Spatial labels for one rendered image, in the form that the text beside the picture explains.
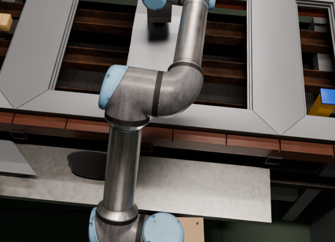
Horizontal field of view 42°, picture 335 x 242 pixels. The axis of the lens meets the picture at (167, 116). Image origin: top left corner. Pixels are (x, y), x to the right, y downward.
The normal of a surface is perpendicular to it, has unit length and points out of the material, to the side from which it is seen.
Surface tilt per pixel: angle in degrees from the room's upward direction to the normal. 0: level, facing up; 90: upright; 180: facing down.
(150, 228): 9
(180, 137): 0
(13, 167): 0
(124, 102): 52
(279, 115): 0
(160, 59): 15
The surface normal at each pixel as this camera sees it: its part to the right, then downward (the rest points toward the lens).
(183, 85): 0.42, -0.26
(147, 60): 0.01, -0.27
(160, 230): 0.18, -0.51
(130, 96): -0.06, 0.26
